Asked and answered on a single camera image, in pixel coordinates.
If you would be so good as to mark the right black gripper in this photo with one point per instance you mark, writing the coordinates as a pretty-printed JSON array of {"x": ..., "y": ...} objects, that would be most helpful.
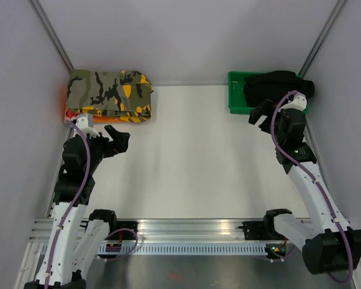
[{"x": 269, "y": 103}]

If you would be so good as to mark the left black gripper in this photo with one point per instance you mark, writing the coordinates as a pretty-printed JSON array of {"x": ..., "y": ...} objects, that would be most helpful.
[{"x": 119, "y": 144}]

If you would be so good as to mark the black trousers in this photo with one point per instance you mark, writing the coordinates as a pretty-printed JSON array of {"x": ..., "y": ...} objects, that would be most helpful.
[{"x": 273, "y": 86}]

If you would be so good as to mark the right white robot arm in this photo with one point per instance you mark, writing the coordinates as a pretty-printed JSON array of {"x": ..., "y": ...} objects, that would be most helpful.
[{"x": 329, "y": 244}]

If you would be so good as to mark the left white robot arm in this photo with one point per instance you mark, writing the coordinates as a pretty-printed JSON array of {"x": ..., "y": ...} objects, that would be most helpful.
[{"x": 68, "y": 259}]

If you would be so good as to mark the camouflage folded trousers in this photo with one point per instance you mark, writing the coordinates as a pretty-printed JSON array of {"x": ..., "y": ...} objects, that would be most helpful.
[{"x": 125, "y": 94}]

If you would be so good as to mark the orange folded trousers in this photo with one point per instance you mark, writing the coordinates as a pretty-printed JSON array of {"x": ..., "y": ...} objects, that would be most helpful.
[{"x": 71, "y": 116}]

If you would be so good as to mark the green plastic tray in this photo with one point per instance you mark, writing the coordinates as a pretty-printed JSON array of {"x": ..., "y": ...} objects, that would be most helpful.
[{"x": 237, "y": 102}]

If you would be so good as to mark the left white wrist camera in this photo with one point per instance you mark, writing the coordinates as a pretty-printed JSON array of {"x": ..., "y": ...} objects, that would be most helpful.
[{"x": 85, "y": 123}]

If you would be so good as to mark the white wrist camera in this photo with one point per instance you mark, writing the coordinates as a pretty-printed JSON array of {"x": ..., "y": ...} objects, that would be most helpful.
[
  {"x": 299, "y": 102},
  {"x": 85, "y": 123}
]

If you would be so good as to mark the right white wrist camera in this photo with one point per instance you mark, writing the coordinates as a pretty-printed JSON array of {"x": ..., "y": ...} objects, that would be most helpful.
[{"x": 299, "y": 102}]

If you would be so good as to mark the aluminium mounting rail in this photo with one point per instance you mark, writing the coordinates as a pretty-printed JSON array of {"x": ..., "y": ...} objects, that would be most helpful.
[{"x": 190, "y": 230}]

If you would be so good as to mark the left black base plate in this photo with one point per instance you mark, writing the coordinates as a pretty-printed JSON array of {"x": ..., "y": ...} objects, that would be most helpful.
[{"x": 125, "y": 235}]

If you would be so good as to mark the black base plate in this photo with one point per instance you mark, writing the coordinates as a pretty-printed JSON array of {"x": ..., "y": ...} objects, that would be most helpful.
[
  {"x": 125, "y": 235},
  {"x": 254, "y": 231}
]

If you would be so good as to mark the white slotted cable duct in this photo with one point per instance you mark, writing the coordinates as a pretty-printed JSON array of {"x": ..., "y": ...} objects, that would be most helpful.
[{"x": 197, "y": 249}]

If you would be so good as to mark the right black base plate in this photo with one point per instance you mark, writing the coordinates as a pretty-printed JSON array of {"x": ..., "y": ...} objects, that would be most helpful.
[{"x": 254, "y": 231}]

